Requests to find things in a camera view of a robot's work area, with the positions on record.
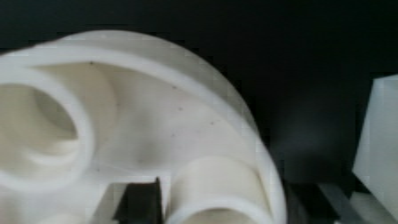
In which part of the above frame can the white front rail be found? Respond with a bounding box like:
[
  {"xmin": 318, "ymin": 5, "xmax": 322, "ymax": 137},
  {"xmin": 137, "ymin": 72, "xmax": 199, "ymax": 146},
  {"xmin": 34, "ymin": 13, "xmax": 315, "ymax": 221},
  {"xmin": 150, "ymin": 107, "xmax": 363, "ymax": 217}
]
[{"xmin": 352, "ymin": 74, "xmax": 398, "ymax": 224}]

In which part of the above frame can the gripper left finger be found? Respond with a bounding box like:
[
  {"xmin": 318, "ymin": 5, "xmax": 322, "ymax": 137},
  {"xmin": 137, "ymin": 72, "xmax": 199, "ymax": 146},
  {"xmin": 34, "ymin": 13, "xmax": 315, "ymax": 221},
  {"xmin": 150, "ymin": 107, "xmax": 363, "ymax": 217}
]
[{"xmin": 112, "ymin": 179, "xmax": 164, "ymax": 224}]

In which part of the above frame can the white round stool seat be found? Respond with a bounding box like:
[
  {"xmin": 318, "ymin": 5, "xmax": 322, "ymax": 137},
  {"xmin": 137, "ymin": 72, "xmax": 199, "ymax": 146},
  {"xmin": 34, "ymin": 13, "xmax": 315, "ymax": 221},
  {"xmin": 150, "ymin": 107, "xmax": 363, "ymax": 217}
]
[{"xmin": 0, "ymin": 31, "xmax": 288, "ymax": 224}]

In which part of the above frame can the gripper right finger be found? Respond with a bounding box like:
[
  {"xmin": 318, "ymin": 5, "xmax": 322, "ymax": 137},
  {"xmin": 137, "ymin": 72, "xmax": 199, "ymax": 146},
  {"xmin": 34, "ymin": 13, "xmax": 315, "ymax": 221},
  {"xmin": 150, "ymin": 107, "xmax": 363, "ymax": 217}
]
[{"xmin": 286, "ymin": 183, "xmax": 356, "ymax": 224}]

